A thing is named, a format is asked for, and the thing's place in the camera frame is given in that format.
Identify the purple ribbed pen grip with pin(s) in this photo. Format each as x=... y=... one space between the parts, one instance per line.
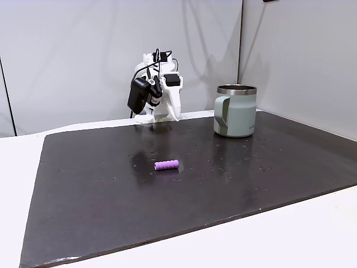
x=166 y=165

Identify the black wall-mounted object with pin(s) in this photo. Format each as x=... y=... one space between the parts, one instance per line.
x=271 y=0

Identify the black table mat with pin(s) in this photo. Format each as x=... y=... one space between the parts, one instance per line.
x=178 y=190

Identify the thin black pole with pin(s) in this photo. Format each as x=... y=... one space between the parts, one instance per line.
x=7 y=97

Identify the black oval camera box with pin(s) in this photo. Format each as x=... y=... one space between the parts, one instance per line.
x=137 y=96

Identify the sage green steel-rimmed mug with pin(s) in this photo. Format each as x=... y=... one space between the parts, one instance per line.
x=237 y=114

